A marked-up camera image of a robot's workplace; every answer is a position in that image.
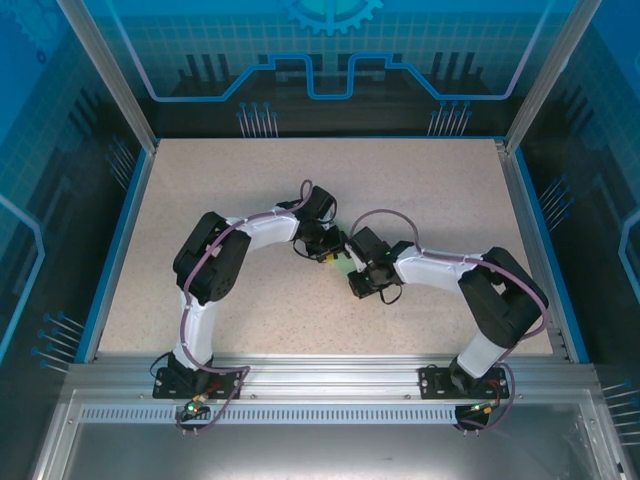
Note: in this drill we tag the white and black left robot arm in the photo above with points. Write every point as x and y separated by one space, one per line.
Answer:
270 230

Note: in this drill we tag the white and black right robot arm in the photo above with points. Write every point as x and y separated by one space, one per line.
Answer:
435 270

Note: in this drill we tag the aluminium base tray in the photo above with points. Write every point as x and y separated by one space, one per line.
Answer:
320 450

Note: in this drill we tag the aluminium front frame beam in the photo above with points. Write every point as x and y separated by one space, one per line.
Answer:
325 380

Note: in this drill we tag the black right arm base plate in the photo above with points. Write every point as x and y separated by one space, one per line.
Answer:
430 382

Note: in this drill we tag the aluminium side frame rail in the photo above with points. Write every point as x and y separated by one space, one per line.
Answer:
520 200

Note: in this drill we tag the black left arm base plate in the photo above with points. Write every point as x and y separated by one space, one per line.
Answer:
165 382

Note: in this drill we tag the aluminium frame post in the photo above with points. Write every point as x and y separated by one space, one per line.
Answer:
550 75
107 75

